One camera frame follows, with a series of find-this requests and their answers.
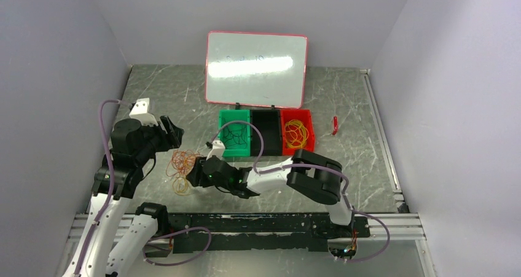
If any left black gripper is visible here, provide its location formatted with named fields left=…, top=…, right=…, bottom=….
left=135, top=114, right=184, bottom=165

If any orange cable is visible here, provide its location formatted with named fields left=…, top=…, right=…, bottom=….
left=165, top=149, right=202, bottom=197

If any green plastic bin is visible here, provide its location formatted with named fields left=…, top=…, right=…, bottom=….
left=218, top=109, right=251, bottom=158

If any black plastic bin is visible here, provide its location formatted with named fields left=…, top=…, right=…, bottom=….
left=250, top=109, right=282, bottom=156

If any yellow cable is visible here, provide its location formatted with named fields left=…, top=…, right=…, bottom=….
left=284, top=119, right=310, bottom=150

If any red plastic bin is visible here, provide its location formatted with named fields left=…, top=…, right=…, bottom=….
left=280, top=109, right=315, bottom=156

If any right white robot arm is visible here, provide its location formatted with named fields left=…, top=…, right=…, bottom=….
left=187, top=149, right=355, bottom=236

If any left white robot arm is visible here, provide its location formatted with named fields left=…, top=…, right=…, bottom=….
left=64, top=115, right=184, bottom=276

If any pink framed whiteboard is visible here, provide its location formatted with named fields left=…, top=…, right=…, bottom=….
left=205, top=31, right=308, bottom=109

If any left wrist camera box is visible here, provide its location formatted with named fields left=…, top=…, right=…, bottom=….
left=129, top=98, right=158, bottom=127

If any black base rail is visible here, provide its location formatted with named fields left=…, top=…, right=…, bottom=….
left=151, top=213, right=370, bottom=254

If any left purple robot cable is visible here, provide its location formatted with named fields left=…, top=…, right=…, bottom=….
left=73, top=99, right=213, bottom=277

